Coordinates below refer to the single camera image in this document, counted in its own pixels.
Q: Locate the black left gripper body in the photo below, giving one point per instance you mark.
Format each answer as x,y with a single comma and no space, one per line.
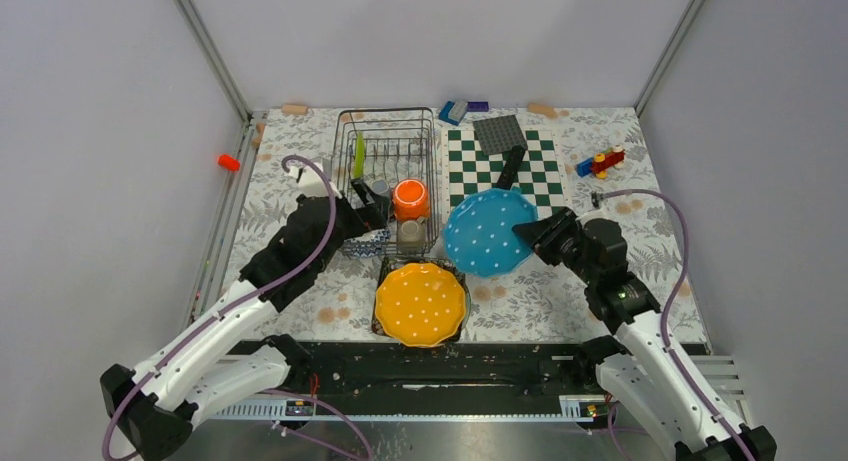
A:
349,226

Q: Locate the grey lego baseplate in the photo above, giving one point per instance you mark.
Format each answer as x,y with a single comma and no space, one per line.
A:
499,134

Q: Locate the orange ceramic mug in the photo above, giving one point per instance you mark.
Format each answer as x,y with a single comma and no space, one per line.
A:
411,200

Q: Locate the blue grey lego brick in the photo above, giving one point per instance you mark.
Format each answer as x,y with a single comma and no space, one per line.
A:
453,112

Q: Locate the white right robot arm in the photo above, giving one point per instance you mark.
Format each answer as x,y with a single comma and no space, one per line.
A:
639,362

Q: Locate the small beige ceramic cup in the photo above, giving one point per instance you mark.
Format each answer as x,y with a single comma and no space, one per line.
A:
412,234

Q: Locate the colourful lego toy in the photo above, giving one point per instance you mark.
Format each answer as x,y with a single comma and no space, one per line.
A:
599,165

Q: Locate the yellow polka dot plate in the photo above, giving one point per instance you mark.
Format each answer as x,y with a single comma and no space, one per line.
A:
420,304

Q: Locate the black glitter microphone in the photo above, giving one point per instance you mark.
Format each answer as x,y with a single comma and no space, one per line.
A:
512,163

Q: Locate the blue white patterned bowl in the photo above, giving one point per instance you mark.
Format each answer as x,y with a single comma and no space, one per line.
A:
370,244

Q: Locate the purple lego brick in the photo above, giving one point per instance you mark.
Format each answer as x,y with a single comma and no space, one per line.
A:
478,106

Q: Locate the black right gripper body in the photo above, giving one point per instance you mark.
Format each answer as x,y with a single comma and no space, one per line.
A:
569,249

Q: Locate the grey blue ceramic mug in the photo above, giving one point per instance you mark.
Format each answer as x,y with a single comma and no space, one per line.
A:
380,189

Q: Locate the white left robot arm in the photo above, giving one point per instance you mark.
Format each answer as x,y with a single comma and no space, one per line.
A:
159,402

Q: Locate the green plate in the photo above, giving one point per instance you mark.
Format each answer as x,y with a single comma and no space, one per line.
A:
360,150

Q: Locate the orange plastic cap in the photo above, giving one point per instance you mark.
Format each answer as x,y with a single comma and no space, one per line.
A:
228,163

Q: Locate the green white chessboard mat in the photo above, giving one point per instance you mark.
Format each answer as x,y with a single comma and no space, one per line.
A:
467,170

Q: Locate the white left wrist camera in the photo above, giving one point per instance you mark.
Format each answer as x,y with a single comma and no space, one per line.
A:
309,182

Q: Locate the blue polka dot plate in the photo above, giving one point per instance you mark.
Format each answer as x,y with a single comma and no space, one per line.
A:
478,235

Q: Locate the left wooden cork block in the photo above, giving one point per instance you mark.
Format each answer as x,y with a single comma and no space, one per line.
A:
294,109

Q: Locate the grey wire dish rack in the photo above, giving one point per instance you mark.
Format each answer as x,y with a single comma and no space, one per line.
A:
401,144

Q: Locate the right wooden cork block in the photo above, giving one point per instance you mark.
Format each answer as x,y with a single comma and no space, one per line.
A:
542,110

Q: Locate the wooden cork block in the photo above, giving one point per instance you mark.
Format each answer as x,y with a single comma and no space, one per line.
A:
542,110
294,109

